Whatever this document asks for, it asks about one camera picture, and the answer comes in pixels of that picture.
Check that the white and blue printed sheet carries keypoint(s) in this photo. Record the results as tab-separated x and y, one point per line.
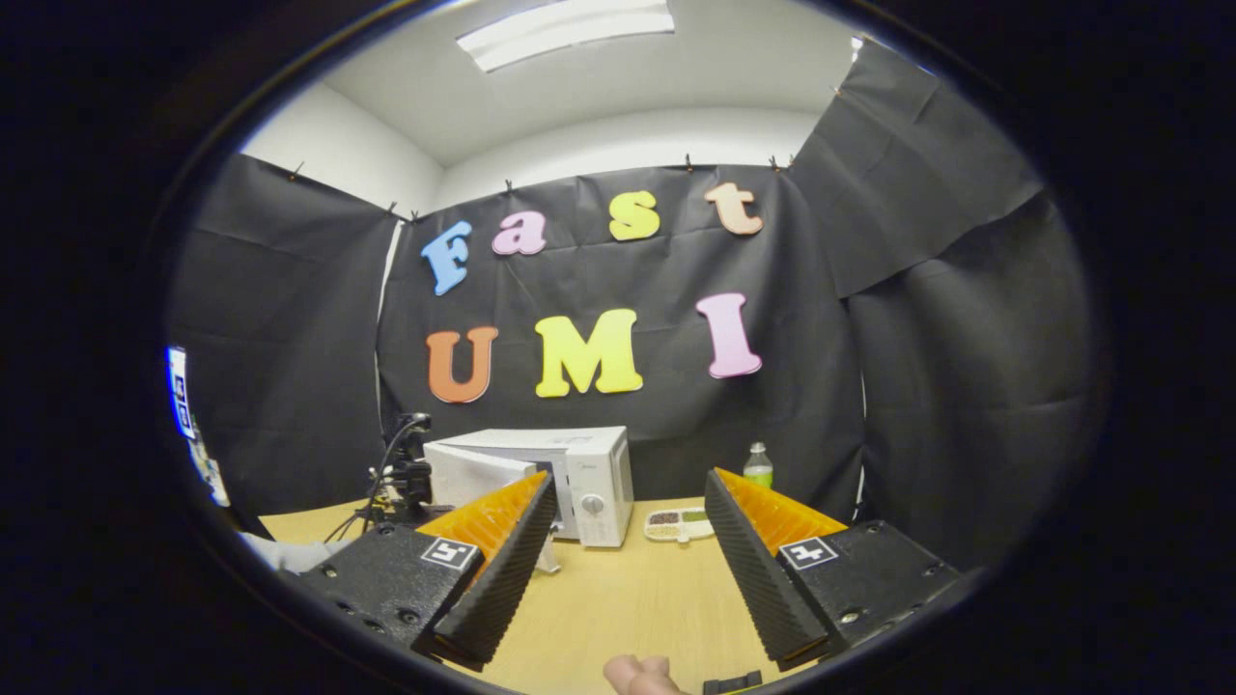
180	386

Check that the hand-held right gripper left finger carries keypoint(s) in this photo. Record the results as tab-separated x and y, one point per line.
507	579

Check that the long ceiling light panel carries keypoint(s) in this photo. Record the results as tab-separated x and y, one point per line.
565	29

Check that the white divided dish of beans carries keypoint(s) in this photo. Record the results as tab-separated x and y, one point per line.
676	524

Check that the white microwave oven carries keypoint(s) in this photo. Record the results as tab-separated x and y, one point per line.
603	483

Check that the green drink bottle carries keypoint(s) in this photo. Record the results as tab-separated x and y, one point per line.
758	471

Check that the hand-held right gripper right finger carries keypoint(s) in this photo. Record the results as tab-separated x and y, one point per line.
758	589

